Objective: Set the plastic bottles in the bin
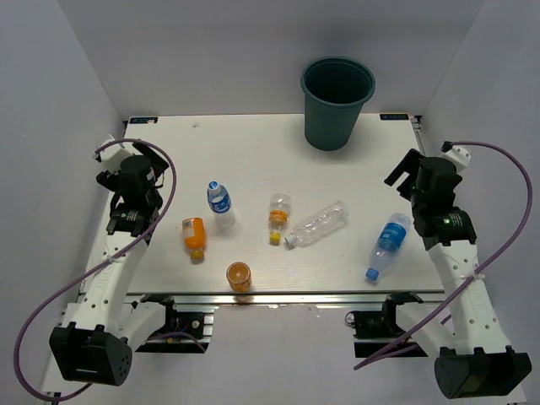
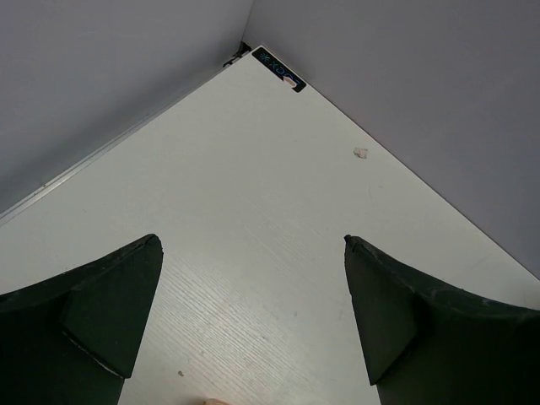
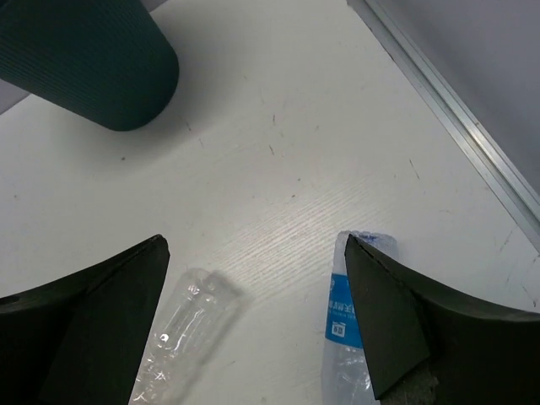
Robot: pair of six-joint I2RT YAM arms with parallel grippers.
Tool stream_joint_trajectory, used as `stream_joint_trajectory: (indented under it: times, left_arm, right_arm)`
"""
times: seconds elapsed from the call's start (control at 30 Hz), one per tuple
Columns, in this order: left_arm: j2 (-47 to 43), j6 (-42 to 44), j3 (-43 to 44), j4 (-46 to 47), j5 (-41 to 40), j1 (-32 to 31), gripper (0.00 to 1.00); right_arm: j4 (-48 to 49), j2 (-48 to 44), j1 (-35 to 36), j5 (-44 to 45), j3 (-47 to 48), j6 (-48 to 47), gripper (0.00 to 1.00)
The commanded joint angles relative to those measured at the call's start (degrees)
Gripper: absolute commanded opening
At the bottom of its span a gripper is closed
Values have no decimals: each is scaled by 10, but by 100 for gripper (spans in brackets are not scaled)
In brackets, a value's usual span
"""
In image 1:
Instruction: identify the blue label water bottle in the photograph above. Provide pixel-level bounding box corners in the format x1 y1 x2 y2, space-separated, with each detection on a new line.
207 181 235 229
364 213 412 283

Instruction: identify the orange juice bottle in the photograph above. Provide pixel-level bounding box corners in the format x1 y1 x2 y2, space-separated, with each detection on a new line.
268 193 291 246
181 217 206 261

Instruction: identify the clear plastic bottle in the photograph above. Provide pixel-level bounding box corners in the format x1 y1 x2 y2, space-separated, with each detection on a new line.
284 201 348 249

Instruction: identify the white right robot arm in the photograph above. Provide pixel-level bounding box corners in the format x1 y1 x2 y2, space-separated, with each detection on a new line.
381 148 532 399

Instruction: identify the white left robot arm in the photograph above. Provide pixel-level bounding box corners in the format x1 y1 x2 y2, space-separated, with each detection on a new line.
49 141 179 386

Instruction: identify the dark green plastic bin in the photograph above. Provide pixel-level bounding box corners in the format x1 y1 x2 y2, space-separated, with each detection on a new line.
300 57 375 151

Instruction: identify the left blue table sticker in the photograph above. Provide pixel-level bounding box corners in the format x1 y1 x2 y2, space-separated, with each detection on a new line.
128 116 158 125

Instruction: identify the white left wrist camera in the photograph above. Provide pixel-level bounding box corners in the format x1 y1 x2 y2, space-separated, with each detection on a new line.
92 143 133 174

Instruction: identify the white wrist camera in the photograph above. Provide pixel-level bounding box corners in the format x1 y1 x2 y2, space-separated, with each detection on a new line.
440 141 472 174
92 143 133 174

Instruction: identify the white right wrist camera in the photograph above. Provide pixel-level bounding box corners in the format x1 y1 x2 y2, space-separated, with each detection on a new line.
440 141 472 174

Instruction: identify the aluminium table front rail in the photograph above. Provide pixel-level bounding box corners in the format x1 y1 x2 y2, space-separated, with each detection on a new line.
126 292 446 307

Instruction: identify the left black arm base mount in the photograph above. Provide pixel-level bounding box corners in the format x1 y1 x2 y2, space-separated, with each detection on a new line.
132 294 214 354

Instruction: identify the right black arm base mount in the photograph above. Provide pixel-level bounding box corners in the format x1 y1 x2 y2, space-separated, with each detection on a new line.
344 292 424 359

